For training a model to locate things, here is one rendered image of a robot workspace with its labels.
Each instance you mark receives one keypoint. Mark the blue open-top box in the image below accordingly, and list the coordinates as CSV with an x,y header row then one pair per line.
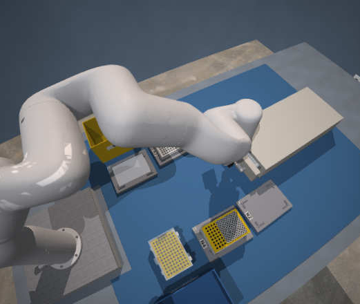
x,y
201,289

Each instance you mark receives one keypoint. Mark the yellow open-top bin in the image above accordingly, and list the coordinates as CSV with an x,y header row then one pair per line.
x,y
104,150

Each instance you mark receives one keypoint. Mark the blue bench mat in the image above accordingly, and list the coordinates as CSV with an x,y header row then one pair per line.
x,y
322,182

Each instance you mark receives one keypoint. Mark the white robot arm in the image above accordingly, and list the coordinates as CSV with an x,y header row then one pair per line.
x,y
56,163

